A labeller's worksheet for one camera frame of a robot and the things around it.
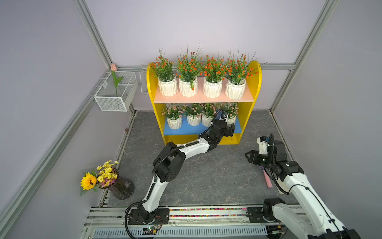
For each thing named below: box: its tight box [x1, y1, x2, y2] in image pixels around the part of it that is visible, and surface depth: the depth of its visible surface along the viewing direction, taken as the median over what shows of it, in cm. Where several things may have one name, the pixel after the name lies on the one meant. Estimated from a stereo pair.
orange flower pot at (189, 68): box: [177, 43, 203, 98], surface depth 65 cm
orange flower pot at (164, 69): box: [150, 48, 179, 98], surface depth 68 cm
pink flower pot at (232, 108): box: [218, 102, 240, 127], surface depth 85 cm
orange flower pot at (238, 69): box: [222, 47, 270, 101], surface depth 64 cm
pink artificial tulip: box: [110, 63, 124, 98], surface depth 92 cm
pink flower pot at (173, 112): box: [161, 103, 184, 130], surface depth 87 cm
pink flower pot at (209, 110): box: [201, 102, 218, 128], surface depth 84 cm
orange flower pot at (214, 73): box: [201, 50, 226, 99], surface depth 67 cm
